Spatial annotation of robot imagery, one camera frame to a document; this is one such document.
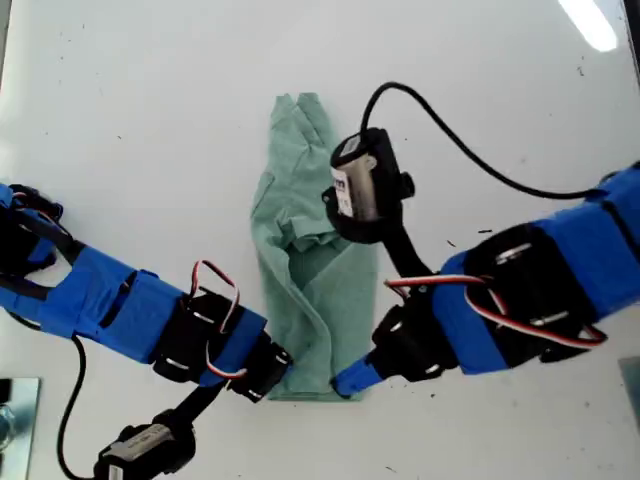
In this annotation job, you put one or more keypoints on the black camera box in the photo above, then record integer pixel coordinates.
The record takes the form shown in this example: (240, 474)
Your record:
(135, 442)
(357, 185)

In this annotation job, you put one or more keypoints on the steel post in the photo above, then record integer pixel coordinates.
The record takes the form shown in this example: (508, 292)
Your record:
(22, 415)

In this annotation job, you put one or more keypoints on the green t-shirt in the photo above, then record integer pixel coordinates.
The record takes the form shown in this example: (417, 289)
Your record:
(300, 310)

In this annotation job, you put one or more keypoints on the black camera stalk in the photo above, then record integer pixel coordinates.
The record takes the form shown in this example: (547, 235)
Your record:
(405, 255)
(197, 400)

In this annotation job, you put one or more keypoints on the black clamp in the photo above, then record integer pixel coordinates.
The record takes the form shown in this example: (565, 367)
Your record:
(5, 390)

